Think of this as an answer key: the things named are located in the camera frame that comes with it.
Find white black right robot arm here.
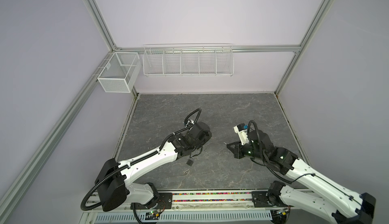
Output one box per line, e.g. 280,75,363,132
227,120,376,224

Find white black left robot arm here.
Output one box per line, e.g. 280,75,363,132
80,108,212,212

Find dark grey padlock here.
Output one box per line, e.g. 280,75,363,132
186,158,194,166

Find white mesh box basket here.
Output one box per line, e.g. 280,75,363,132
97,52,142,93

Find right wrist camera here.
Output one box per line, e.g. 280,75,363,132
234,123,249,146

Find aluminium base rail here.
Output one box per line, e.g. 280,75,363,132
88,188,335,212

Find white vented cable duct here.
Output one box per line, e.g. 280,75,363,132
94,210,273,224

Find white wire wall basket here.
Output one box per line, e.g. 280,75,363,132
143,43,235,77

